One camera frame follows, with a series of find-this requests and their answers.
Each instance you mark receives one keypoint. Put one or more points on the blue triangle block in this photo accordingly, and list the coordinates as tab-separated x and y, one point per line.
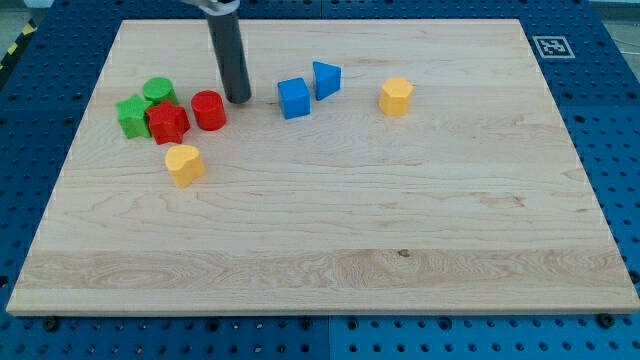
327	79

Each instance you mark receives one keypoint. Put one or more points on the green star block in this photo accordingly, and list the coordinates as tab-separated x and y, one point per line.
132	116

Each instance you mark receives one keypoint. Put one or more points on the green cylinder block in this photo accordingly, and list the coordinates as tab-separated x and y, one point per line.
158	89

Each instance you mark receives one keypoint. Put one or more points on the black board bolt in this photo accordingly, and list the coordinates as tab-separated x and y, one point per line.
50	324
605	320

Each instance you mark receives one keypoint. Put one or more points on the silver rod mounting bracket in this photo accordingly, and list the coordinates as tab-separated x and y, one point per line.
214	5

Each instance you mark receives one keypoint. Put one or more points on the white fiducial marker tag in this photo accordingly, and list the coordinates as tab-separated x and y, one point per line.
553	47

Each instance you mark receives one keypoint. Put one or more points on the blue cube block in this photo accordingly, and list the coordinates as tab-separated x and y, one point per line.
294	98

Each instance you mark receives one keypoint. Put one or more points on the light wooden board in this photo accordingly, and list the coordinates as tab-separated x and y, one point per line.
473	202

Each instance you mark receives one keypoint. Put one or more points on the red cylinder block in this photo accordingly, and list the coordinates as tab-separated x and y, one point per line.
208	109

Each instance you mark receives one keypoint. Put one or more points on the black board bolt left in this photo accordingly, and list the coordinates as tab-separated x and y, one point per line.
50	324

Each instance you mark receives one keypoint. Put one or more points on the black board bolt right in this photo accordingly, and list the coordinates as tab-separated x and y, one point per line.
605	320

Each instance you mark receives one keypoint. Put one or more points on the yellow hexagon block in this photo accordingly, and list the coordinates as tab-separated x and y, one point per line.
395	97

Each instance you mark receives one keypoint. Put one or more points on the red star block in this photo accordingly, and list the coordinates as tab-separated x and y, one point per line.
168	122

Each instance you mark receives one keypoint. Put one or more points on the yellow heart block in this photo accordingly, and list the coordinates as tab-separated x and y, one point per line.
185	164

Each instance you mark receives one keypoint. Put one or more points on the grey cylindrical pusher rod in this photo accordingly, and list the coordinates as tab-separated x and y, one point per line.
226	38

